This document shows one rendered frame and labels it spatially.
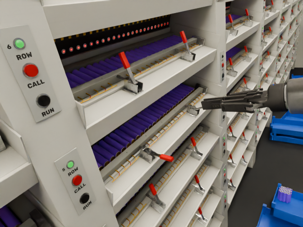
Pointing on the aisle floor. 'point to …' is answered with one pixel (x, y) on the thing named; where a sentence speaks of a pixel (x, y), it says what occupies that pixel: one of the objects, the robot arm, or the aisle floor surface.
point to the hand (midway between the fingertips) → (213, 103)
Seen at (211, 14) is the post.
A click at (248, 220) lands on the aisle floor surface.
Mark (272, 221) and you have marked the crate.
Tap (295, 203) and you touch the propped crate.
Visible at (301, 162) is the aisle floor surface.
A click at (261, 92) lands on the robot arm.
